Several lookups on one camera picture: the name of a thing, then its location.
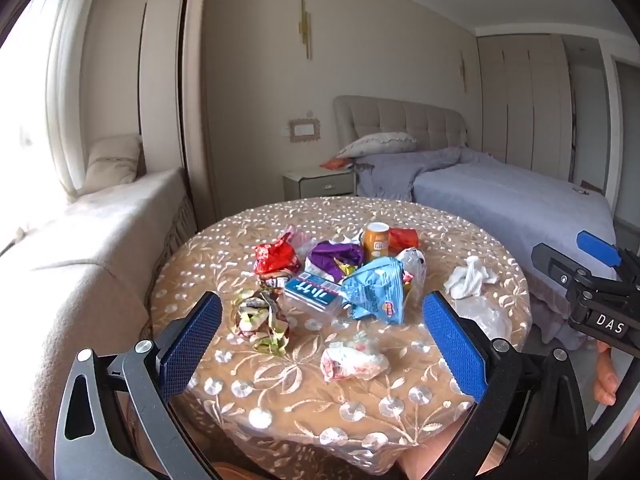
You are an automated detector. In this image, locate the grey nightstand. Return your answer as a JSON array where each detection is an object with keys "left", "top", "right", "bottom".
[{"left": 281, "top": 167, "right": 357, "bottom": 202}]

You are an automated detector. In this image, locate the beige ruffled bed skirt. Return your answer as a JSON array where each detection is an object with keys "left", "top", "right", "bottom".
[{"left": 525, "top": 260, "right": 601, "bottom": 351}]

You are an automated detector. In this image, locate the crumpled white tissue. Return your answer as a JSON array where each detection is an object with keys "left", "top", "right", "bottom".
[{"left": 443, "top": 256, "right": 499, "bottom": 297}]

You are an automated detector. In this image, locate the purple snack wrapper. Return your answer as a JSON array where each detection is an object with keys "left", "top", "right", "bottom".
[{"left": 306, "top": 240, "right": 366, "bottom": 283}]

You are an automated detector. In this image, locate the cream cushion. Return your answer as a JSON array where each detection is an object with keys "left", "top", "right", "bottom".
[{"left": 84, "top": 135, "right": 143, "bottom": 186}]

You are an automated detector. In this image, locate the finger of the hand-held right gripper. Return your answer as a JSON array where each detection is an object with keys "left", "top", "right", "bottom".
[
  {"left": 576, "top": 230, "right": 640, "bottom": 281},
  {"left": 531, "top": 242, "right": 601, "bottom": 293}
]

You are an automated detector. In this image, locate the beige wardrobe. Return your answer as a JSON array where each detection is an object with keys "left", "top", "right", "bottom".
[{"left": 476, "top": 34, "right": 576, "bottom": 171}]

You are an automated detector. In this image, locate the clear plastic bag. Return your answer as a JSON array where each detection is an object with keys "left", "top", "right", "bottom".
[{"left": 452, "top": 296, "right": 513, "bottom": 341}]

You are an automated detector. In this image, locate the white red crumpled wrapper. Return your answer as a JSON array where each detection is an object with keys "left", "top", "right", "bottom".
[{"left": 320, "top": 341, "right": 390, "bottom": 382}]

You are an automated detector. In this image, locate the framed wall switch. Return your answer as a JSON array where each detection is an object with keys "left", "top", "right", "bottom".
[{"left": 287, "top": 117, "right": 321, "bottom": 143}]

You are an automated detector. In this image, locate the beige tufted bed headboard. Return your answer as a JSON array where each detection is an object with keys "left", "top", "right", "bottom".
[{"left": 333, "top": 95, "right": 468, "bottom": 158}]

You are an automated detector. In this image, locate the bed with lavender cover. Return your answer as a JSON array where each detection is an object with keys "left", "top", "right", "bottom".
[{"left": 352, "top": 147, "right": 618, "bottom": 281}]

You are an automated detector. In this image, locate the blue white tissue pack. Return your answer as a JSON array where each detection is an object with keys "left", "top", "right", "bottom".
[{"left": 283, "top": 271, "right": 346, "bottom": 317}]

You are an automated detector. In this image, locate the ruffled beige pillow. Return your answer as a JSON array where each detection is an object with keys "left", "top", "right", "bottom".
[{"left": 336, "top": 132, "right": 418, "bottom": 161}]

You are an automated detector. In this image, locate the light blue chip bag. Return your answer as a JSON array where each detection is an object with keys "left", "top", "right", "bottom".
[{"left": 341, "top": 256, "right": 408, "bottom": 325}]

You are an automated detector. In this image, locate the cream window seat sofa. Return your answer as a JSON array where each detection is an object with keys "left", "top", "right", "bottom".
[{"left": 0, "top": 167, "right": 198, "bottom": 461}]

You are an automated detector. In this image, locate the beige embroidered tablecloth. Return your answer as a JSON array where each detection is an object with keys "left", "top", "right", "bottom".
[{"left": 147, "top": 197, "right": 532, "bottom": 463}]

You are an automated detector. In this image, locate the clear crinkled plastic wrapper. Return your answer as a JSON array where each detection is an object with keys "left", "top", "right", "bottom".
[{"left": 280, "top": 227, "right": 321, "bottom": 268}]

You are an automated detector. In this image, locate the person's right hand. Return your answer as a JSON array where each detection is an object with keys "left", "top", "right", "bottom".
[{"left": 594, "top": 342, "right": 628, "bottom": 407}]

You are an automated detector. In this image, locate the red foil wrapper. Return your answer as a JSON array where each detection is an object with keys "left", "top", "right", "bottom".
[{"left": 253, "top": 233, "right": 302, "bottom": 281}]

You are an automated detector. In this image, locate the white sheer curtain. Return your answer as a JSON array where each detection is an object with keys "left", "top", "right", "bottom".
[{"left": 30, "top": 0, "right": 108, "bottom": 201}]

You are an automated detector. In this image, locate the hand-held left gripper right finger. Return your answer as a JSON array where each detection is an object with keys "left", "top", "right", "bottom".
[{"left": 421, "top": 291, "right": 590, "bottom": 480}]

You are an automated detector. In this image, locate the orange drink can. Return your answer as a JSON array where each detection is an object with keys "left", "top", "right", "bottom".
[{"left": 362, "top": 222, "right": 392, "bottom": 263}]

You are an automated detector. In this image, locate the white black printed wrapper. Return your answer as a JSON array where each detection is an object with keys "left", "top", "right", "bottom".
[{"left": 397, "top": 247, "right": 427, "bottom": 293}]

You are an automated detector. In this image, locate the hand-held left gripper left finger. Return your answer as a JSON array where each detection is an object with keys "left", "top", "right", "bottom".
[{"left": 54, "top": 291, "right": 223, "bottom": 480}]

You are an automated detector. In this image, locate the green yellow wrapper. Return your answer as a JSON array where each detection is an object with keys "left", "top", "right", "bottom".
[{"left": 231, "top": 290, "right": 292, "bottom": 356}]

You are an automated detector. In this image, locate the red orange snack packet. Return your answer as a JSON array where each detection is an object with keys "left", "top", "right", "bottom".
[{"left": 389, "top": 227, "right": 420, "bottom": 256}]

